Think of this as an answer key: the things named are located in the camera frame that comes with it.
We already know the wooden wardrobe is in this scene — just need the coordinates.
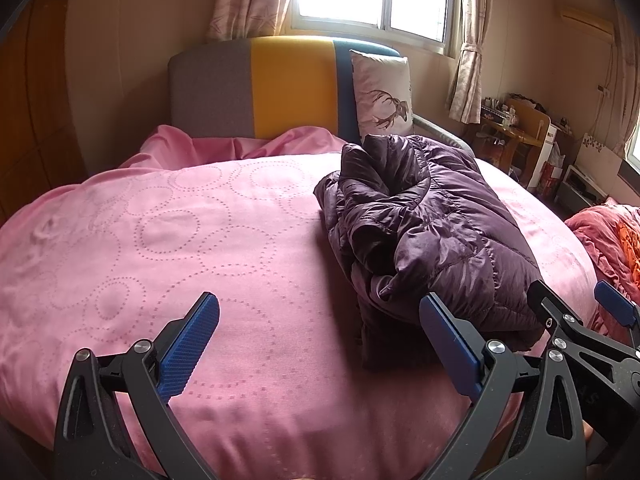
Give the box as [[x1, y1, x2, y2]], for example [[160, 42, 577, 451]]
[[0, 0, 88, 211]]

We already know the small side window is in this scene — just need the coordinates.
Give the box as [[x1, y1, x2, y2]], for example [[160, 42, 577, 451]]
[[622, 125, 640, 186]]

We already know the white cabinet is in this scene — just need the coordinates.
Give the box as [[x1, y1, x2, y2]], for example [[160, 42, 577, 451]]
[[527, 122, 561, 193]]

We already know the white deer print pillow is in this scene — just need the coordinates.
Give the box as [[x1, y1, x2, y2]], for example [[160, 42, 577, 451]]
[[349, 50, 416, 146]]

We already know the pink bed quilt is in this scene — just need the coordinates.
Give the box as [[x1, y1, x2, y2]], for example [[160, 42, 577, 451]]
[[0, 125, 601, 480]]

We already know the white floral box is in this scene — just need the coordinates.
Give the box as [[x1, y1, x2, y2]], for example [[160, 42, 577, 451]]
[[575, 132, 631, 173]]

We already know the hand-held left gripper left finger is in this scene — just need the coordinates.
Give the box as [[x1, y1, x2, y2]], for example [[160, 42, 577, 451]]
[[52, 291, 222, 480]]

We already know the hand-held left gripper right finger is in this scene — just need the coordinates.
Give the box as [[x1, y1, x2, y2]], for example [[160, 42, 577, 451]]
[[419, 292, 588, 480]]

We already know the wall cable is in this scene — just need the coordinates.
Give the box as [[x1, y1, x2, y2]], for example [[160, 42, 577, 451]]
[[597, 42, 618, 136]]

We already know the red bag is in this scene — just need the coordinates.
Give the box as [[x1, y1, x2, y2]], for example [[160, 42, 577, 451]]
[[540, 160, 566, 198]]

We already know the grey bed rail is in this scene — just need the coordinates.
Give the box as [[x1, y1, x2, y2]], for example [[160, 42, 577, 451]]
[[412, 115, 473, 153]]

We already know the wooden desk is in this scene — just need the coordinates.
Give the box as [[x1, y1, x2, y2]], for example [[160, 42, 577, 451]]
[[470, 92, 551, 181]]

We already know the grey yellow blue headboard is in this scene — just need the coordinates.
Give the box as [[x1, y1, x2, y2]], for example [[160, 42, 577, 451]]
[[167, 35, 403, 146]]

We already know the row of small bottles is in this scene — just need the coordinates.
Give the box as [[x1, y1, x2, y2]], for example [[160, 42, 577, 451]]
[[482, 97, 521, 123]]

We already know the red ruffled blanket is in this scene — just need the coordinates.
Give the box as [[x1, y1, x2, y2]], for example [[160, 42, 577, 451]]
[[565, 197, 640, 341]]

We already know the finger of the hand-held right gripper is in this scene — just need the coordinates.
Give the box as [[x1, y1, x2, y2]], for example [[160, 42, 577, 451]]
[[594, 281, 640, 348], [527, 279, 640, 387]]

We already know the purple puffer jacket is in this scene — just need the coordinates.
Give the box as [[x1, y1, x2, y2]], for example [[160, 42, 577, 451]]
[[314, 132, 546, 373]]

